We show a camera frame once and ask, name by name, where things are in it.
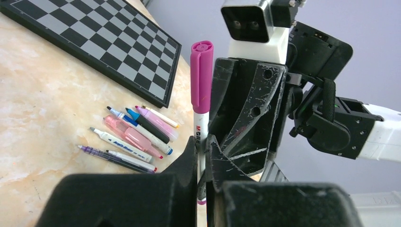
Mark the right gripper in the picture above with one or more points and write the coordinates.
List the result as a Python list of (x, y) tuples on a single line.
[(252, 99)]

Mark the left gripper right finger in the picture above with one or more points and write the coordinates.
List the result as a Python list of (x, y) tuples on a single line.
[(236, 200)]

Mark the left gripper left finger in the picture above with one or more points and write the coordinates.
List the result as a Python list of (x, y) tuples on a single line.
[(167, 199)]

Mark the blue cap whiteboard marker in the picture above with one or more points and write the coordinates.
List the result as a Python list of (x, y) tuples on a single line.
[(154, 139)]

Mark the red cap white marker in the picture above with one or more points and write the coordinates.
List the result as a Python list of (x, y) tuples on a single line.
[(122, 145)]

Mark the light pink highlighter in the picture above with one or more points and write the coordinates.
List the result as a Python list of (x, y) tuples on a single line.
[(165, 128)]

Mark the pink highlighter pen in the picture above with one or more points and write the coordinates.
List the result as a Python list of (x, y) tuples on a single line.
[(130, 135)]

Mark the purple pen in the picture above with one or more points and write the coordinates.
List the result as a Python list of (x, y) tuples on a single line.
[(116, 160)]

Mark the blue black highlighter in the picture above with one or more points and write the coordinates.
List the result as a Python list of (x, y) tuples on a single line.
[(138, 119)]

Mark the magenta cap white marker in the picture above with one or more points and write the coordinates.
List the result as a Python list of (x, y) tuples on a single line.
[(201, 75)]

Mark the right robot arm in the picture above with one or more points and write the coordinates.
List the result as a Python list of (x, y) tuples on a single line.
[(375, 132)]

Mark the black grey chessboard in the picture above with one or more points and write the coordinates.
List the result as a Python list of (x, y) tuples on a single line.
[(110, 36)]

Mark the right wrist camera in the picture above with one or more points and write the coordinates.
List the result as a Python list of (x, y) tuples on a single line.
[(253, 34)]

